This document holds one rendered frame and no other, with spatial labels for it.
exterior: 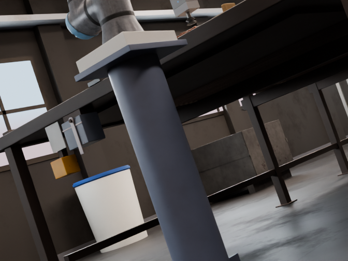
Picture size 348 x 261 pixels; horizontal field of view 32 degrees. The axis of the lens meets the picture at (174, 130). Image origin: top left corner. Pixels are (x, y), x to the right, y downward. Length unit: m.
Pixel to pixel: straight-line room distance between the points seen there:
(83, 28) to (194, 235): 0.78
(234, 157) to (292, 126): 3.00
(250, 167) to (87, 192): 1.87
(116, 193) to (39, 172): 0.83
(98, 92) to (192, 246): 0.86
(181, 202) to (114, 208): 3.86
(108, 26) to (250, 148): 4.81
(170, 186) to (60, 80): 4.67
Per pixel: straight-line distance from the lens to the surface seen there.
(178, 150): 1.88
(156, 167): 1.87
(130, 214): 5.77
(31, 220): 3.04
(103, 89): 2.45
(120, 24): 1.95
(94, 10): 2.03
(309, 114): 10.17
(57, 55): 6.56
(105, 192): 5.70
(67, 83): 6.50
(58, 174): 2.74
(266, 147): 4.49
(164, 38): 1.94
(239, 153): 6.69
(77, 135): 2.58
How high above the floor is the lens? 0.47
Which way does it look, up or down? 4 degrees up
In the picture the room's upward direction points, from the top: 19 degrees counter-clockwise
